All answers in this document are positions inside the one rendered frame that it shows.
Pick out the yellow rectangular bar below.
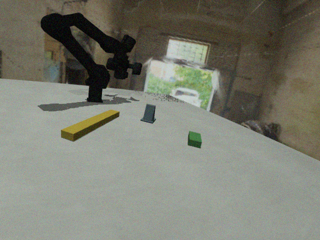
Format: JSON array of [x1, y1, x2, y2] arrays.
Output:
[[61, 109, 120, 141]]

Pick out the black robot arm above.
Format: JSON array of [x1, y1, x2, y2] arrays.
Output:
[[40, 12, 136, 103]]

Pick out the green cube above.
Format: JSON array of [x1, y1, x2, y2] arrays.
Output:
[[187, 131, 202, 148]]

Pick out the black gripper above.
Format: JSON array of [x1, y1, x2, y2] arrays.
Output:
[[106, 58, 142, 75]]

